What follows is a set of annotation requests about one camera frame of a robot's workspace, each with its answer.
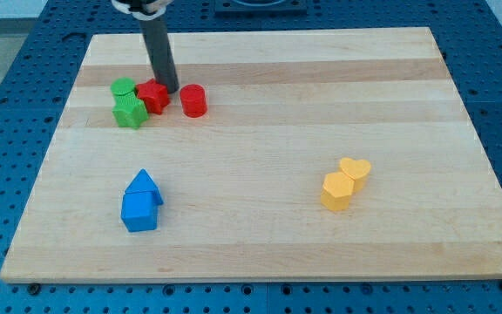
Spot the red star block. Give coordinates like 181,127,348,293
136,78,170,115

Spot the green cylinder block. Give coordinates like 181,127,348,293
110,77,136,96

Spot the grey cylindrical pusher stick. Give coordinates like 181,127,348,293
139,17,179,94

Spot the yellow hexagon block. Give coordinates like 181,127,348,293
320,172,354,212

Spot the blue triangle block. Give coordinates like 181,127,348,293
125,168,164,206

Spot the red cylinder block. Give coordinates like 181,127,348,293
179,84,207,118

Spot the blue cube block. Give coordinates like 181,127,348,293
120,192,158,233

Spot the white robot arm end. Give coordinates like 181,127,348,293
111,0,173,21

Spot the light wooden board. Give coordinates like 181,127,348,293
0,27,502,283

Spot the yellow heart block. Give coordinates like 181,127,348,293
339,157,371,193

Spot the green star block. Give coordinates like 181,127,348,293
112,92,149,129

